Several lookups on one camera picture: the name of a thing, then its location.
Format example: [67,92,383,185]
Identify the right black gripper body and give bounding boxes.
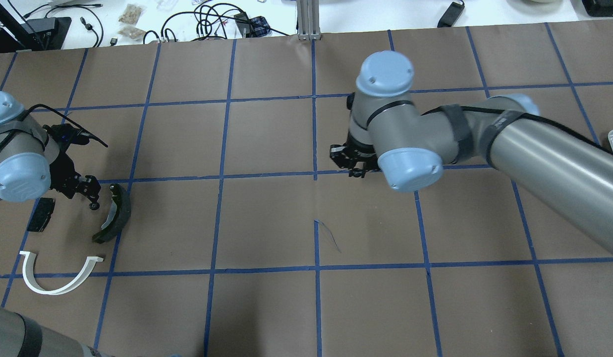
[329,139,380,178]

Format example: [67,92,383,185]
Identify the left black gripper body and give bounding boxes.
[43,124,102,200]

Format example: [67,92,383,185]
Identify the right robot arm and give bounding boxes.
[329,50,613,255]

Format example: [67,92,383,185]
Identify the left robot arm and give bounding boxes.
[0,91,103,357]

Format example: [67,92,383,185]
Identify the green brake shoe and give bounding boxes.
[91,183,131,244]

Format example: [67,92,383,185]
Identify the black brake pad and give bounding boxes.
[27,197,56,233]

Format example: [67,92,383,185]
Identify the black box on desk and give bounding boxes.
[0,17,72,54]

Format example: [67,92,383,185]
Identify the aluminium pillar right side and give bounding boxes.
[295,0,322,41]

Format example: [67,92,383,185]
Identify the black power adapter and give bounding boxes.
[436,0,465,28]

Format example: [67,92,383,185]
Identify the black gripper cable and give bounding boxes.
[0,103,109,159]

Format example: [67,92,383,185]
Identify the white curved plastic bracket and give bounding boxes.
[19,250,105,296]

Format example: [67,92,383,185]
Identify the tangled black cables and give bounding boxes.
[143,2,289,44]

